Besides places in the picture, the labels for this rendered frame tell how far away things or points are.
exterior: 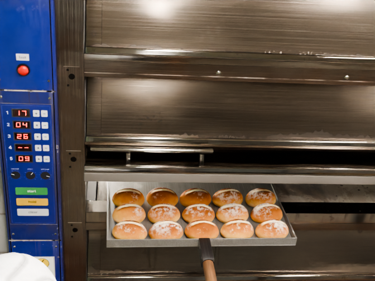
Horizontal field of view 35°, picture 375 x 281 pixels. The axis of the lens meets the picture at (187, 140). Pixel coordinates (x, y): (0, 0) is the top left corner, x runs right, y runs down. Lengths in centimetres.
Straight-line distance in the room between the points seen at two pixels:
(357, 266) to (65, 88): 114
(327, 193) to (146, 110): 72
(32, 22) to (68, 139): 36
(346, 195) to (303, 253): 24
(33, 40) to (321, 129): 83
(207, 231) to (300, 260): 44
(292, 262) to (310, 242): 9
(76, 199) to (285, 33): 78
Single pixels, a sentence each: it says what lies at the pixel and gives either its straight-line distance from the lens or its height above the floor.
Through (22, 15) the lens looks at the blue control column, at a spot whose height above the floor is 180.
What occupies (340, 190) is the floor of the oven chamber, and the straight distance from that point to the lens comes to 208.
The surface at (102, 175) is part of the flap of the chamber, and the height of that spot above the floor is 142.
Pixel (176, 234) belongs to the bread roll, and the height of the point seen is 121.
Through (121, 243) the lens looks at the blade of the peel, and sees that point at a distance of 171.
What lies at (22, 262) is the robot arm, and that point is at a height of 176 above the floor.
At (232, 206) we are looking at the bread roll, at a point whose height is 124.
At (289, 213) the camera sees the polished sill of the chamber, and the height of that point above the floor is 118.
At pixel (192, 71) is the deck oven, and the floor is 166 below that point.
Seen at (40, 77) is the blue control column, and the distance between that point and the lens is 158.
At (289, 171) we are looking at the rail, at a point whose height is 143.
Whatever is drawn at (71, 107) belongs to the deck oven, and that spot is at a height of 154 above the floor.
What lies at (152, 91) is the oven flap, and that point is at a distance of 164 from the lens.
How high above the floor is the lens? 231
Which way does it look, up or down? 31 degrees down
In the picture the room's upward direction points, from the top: 5 degrees clockwise
